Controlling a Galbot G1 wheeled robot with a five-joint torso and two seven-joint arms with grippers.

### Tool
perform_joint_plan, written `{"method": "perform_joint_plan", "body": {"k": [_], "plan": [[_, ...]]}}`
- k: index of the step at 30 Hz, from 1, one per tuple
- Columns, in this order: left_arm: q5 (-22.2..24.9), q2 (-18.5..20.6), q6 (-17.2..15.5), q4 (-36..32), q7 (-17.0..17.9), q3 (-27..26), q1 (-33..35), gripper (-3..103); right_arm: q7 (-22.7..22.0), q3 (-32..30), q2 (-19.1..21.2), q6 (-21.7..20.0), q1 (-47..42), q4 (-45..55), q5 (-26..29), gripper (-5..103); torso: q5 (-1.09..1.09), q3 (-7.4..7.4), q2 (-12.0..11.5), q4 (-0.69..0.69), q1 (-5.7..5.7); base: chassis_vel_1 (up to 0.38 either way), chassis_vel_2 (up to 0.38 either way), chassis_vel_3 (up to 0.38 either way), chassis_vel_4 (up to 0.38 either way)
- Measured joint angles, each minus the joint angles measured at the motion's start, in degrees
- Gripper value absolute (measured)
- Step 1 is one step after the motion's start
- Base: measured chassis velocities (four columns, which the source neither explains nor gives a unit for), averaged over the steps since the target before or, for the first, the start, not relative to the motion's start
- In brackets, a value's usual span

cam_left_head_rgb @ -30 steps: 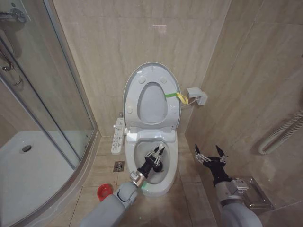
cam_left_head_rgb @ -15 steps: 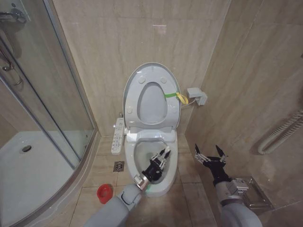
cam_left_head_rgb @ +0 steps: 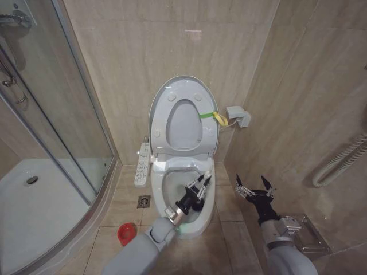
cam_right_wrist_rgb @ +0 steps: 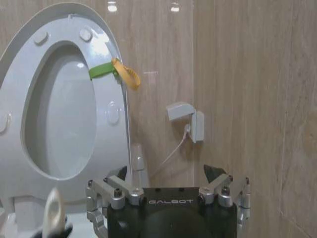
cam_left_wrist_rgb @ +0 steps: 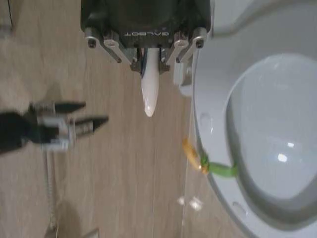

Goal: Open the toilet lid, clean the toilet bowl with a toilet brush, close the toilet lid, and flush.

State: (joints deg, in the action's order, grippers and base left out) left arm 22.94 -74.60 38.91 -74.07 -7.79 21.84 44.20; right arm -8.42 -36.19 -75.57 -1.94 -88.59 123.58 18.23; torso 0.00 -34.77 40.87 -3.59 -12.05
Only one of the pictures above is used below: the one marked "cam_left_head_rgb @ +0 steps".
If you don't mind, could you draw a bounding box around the white toilet bowl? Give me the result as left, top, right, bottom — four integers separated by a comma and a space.
150, 158, 217, 240

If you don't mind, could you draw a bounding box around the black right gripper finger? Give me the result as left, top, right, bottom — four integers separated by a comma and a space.
235, 173, 253, 199
260, 175, 277, 198

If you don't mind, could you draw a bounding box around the white toilet seat ring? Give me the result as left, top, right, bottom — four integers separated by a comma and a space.
151, 85, 218, 158

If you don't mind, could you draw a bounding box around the white power cable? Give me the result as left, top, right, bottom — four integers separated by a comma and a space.
218, 117, 239, 130

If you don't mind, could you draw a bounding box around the yellow loop tag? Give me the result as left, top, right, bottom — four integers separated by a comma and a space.
213, 112, 229, 127

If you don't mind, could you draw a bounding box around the white corrugated hose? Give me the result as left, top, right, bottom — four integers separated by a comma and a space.
310, 132, 367, 188

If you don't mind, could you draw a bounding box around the chrome shower mixer tap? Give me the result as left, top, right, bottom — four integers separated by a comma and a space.
0, 9, 33, 29

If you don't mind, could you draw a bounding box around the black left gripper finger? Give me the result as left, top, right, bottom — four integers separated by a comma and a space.
197, 175, 214, 200
186, 174, 207, 191

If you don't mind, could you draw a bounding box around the white bidet control panel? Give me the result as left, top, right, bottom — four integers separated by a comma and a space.
134, 135, 151, 188

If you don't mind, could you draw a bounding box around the curved glass shower enclosure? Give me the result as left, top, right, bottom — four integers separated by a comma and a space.
0, 0, 120, 207

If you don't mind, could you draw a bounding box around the chrome shower door handle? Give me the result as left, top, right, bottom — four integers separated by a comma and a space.
15, 92, 30, 106

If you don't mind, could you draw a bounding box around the grey wall outlet box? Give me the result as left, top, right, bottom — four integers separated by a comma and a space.
225, 105, 253, 129

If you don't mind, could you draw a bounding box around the red toilet brush holder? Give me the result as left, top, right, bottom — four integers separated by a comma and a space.
117, 223, 136, 248

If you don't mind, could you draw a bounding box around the white shower tray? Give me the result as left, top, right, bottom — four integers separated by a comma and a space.
0, 158, 116, 275

